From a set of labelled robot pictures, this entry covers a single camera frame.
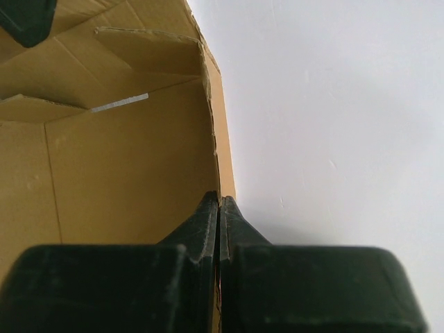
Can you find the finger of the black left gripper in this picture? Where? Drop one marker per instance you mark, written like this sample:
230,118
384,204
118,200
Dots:
28,22

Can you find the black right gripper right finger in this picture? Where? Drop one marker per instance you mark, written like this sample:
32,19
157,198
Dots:
264,287

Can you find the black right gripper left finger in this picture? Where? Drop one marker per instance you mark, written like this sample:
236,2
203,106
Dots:
163,287

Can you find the spare cardboard sheet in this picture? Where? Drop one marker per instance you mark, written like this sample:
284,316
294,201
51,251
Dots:
112,128

